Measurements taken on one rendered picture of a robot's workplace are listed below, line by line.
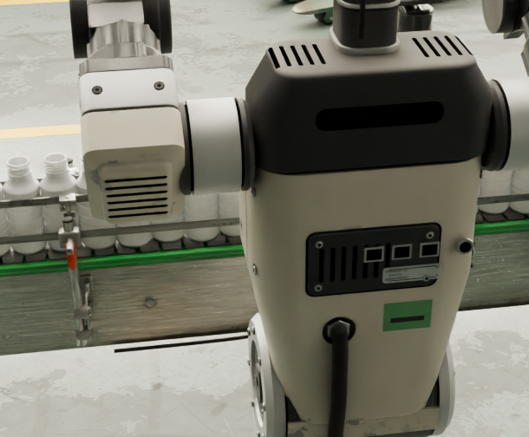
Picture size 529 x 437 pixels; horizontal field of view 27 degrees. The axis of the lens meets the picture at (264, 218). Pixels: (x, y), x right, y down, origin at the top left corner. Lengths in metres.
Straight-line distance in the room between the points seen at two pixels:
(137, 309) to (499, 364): 1.60
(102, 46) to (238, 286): 0.89
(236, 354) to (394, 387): 2.09
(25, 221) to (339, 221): 0.88
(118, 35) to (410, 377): 0.47
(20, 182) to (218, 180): 0.84
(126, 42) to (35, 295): 0.89
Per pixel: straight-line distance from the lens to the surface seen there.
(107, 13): 1.10
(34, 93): 5.04
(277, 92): 0.98
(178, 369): 3.20
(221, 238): 1.87
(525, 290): 2.05
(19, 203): 1.81
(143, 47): 1.05
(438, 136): 1.03
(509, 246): 1.98
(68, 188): 1.81
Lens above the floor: 1.97
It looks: 30 degrees down
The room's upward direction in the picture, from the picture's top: 1 degrees counter-clockwise
